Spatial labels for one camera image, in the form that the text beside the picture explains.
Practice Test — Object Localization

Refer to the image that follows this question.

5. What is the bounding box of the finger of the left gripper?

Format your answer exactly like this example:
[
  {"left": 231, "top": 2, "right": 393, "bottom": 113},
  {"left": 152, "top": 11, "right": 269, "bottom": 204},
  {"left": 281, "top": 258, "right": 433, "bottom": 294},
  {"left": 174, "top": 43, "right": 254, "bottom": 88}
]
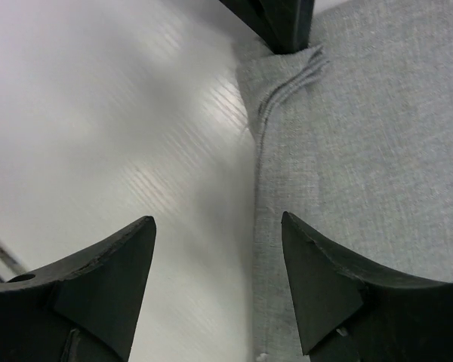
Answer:
[
  {"left": 261, "top": 0, "right": 315, "bottom": 54},
  {"left": 220, "top": 0, "right": 283, "bottom": 53}
]

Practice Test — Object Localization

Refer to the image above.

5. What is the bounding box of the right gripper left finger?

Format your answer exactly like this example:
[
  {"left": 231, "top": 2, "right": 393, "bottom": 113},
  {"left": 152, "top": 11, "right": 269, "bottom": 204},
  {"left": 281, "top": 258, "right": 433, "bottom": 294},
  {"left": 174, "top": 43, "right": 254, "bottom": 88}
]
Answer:
[{"left": 0, "top": 216, "right": 156, "bottom": 361}]

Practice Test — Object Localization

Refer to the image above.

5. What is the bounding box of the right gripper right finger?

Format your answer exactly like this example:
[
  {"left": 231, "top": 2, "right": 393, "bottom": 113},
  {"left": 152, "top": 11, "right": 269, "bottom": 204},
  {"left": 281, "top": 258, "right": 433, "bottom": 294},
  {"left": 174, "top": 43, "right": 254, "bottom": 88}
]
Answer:
[{"left": 282, "top": 212, "right": 453, "bottom": 361}]

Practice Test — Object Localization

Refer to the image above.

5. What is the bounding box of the grey cloth napkin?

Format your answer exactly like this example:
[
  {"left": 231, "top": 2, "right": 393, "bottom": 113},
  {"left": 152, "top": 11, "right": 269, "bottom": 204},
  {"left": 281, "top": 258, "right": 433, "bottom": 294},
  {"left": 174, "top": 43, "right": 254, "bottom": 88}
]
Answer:
[{"left": 236, "top": 1, "right": 453, "bottom": 361}]

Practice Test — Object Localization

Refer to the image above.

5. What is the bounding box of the aluminium rail frame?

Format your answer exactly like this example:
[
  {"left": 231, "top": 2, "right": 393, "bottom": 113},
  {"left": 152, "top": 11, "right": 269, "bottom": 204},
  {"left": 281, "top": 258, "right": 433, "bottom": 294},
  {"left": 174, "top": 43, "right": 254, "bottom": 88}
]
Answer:
[{"left": 0, "top": 241, "right": 27, "bottom": 281}]

